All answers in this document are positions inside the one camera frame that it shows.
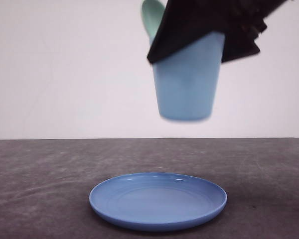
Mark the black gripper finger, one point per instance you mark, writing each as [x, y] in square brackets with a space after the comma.
[185, 21]
[240, 36]

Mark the mint green plastic spoon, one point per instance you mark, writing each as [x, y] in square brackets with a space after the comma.
[152, 12]

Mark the light blue plastic cup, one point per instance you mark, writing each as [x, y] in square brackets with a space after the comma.
[186, 81]

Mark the blue plastic plate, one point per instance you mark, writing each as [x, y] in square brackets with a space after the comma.
[157, 202]

